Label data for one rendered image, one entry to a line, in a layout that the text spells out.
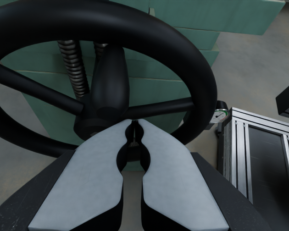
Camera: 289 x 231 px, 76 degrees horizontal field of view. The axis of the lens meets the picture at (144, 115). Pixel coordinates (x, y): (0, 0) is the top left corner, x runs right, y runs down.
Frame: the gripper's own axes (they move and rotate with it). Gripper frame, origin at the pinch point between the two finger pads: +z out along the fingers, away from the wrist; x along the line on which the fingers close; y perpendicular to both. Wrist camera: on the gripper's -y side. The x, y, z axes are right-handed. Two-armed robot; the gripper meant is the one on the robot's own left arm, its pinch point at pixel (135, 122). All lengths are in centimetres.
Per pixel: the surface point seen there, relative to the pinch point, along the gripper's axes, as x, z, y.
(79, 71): -7.8, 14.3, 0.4
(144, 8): 0.6, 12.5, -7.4
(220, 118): 21.7, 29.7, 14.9
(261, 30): 22.4, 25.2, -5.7
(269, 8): 21.3, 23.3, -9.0
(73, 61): -8.0, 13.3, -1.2
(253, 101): 90, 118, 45
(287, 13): 190, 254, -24
